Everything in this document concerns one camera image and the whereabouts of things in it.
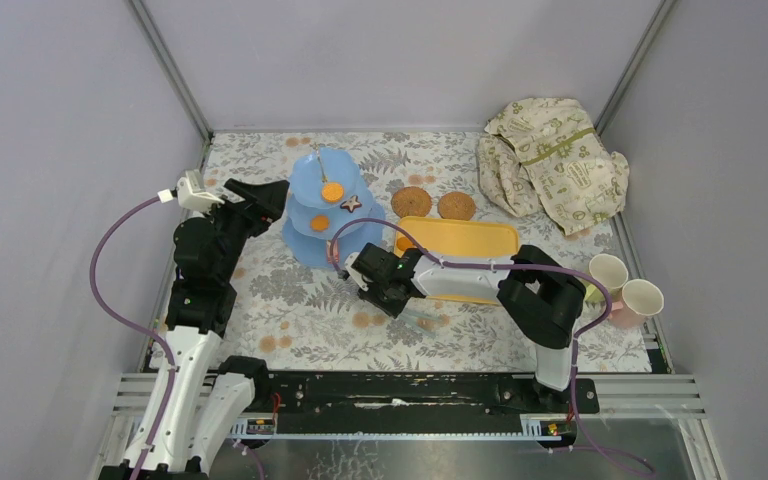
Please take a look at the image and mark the blue three-tier cake stand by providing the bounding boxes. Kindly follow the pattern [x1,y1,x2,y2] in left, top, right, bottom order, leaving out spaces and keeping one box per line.
[282,146,385,269]

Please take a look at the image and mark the yellow serving tray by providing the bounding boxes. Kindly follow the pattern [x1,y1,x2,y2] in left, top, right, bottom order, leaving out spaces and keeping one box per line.
[393,215,521,306]

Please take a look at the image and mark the green paper cup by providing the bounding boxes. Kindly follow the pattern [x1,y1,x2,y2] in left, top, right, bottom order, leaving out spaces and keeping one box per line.
[584,253,629,303]

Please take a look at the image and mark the orange flower cookie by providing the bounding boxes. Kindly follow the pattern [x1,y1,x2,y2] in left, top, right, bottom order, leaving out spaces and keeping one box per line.
[310,215,330,232]

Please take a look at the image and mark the pink paper cup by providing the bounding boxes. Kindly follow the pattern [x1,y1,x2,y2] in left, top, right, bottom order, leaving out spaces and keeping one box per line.
[608,279,665,329]

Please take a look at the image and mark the light blue tongs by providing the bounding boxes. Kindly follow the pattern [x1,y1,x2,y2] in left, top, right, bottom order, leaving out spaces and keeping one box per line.
[397,309,443,337]

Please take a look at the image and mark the star shaped cookie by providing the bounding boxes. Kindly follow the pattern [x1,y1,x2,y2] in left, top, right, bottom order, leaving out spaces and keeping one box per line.
[340,195,363,214]

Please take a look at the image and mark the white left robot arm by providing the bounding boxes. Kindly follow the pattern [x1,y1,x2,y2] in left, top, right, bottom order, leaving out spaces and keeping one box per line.
[90,170,289,479]

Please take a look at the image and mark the printed cloth bag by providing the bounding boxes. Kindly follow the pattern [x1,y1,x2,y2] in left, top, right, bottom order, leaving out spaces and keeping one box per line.
[476,98,630,236]

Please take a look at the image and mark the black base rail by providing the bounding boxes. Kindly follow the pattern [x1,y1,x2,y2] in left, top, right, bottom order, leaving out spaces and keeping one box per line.
[248,370,599,415]

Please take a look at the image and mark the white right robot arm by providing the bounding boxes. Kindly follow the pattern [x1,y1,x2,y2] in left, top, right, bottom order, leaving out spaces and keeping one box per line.
[339,243,587,412]

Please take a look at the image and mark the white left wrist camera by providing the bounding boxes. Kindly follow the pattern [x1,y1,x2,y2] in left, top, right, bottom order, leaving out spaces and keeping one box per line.
[156,169,224,213]

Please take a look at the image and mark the pink cake slice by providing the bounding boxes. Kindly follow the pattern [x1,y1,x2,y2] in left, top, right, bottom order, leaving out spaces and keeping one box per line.
[325,240,340,268]

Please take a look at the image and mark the orange waffle cookie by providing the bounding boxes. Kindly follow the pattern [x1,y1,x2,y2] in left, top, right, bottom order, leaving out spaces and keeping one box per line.
[321,182,345,204]

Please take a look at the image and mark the orange round cookie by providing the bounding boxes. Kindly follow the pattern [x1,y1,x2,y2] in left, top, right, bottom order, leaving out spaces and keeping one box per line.
[396,237,415,252]

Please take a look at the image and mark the floral tablecloth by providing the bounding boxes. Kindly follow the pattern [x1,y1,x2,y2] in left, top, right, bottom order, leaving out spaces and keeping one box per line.
[204,132,620,372]

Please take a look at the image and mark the woven rattan coaster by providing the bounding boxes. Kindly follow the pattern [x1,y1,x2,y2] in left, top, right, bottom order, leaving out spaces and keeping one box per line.
[391,186,432,218]
[437,192,476,221]

